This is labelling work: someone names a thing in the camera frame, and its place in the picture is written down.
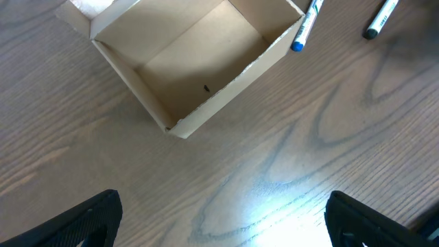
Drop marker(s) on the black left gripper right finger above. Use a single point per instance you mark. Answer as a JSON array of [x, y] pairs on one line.
[[352, 223]]

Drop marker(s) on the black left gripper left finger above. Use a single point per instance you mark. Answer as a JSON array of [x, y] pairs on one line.
[[94, 222]]

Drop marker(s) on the open brown cardboard box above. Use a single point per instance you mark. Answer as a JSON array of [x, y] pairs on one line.
[[185, 60]]

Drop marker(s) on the blue capped whiteboard marker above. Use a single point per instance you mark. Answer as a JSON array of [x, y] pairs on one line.
[[306, 26]]

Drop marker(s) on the black capped whiteboard marker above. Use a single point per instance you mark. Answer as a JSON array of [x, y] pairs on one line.
[[380, 19]]

